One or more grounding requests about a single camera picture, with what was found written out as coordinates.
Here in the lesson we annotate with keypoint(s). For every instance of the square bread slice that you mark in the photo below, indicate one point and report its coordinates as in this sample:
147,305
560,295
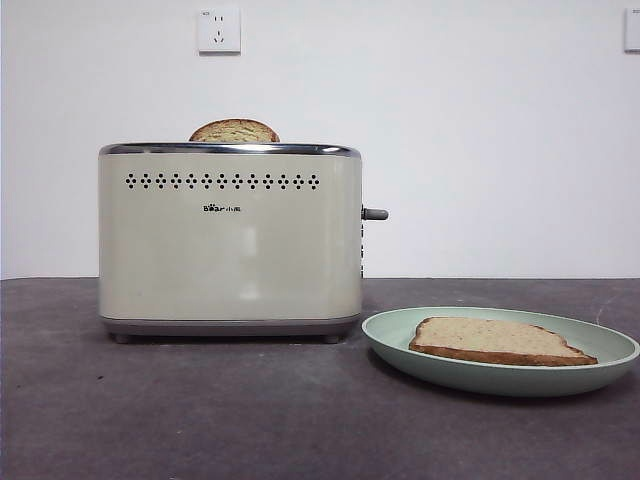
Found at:
490,340

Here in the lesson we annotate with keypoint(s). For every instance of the pale green round plate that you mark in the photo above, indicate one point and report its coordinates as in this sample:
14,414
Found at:
500,380

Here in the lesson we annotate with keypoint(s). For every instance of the cream toaster with chrome top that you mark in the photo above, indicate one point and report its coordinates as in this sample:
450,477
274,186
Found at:
225,260

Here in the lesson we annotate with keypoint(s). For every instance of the domed bread slice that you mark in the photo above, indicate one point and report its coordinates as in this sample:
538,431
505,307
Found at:
235,131

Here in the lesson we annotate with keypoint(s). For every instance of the white wall socket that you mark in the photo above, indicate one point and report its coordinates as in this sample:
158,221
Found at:
220,31

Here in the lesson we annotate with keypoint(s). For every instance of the white wall switch plate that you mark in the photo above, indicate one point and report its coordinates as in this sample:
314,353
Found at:
633,30

